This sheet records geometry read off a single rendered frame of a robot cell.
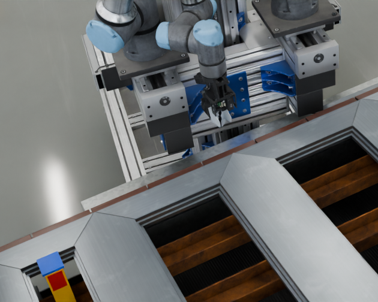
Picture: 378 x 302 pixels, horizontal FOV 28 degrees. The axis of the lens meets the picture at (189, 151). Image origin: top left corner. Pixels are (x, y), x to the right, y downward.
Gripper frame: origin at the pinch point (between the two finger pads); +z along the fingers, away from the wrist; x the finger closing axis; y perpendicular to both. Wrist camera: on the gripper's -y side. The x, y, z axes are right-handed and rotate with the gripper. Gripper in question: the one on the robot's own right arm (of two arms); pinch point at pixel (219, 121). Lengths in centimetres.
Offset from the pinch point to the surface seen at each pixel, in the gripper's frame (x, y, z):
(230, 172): -4.9, 15.9, 5.6
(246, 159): 1.5, 13.4, 5.6
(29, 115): -42, -166, 90
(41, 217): -57, -89, 90
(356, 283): 3, 68, 6
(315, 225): 4.7, 46.3, 5.6
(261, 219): -6.0, 36.8, 5.6
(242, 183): -4.2, 21.6, 5.6
